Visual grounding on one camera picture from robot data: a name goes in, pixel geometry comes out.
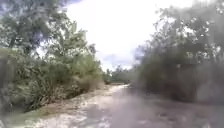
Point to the row of trees and bushes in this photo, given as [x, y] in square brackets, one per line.
[50, 70]

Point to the grass strip beside path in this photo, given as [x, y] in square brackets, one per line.
[20, 117]

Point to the low bushes along path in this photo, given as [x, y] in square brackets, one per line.
[116, 76]

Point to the dense trees and bushes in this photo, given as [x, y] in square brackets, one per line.
[180, 66]

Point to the pale gravel dirt path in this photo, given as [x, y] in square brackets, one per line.
[120, 110]

